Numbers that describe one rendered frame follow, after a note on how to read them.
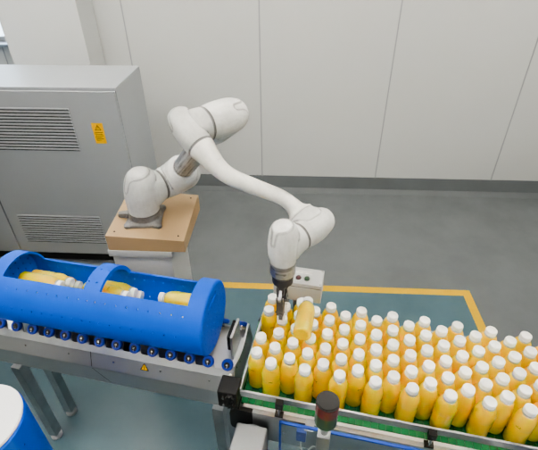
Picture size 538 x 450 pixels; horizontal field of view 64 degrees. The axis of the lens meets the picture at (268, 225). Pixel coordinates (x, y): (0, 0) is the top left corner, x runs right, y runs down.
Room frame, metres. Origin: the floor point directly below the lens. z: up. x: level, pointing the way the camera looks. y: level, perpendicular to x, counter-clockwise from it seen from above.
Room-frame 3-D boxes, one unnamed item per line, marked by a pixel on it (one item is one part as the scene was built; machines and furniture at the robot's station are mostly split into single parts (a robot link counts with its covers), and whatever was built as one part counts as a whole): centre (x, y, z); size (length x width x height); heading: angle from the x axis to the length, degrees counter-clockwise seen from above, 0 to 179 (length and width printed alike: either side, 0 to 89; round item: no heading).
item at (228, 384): (0.90, 0.14, 0.95); 0.10 x 0.07 x 0.10; 167
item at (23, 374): (1.27, 1.18, 0.31); 0.06 x 0.06 x 0.63; 77
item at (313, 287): (1.34, -0.13, 1.05); 0.20 x 0.10 x 0.10; 77
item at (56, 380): (1.40, 1.15, 0.31); 0.06 x 0.06 x 0.63; 77
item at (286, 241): (1.13, -0.06, 1.44); 0.13 x 0.11 x 0.16; 134
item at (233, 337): (1.10, 0.14, 0.99); 0.10 x 0.02 x 0.12; 167
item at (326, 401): (0.67, -0.16, 1.18); 0.06 x 0.06 x 0.16
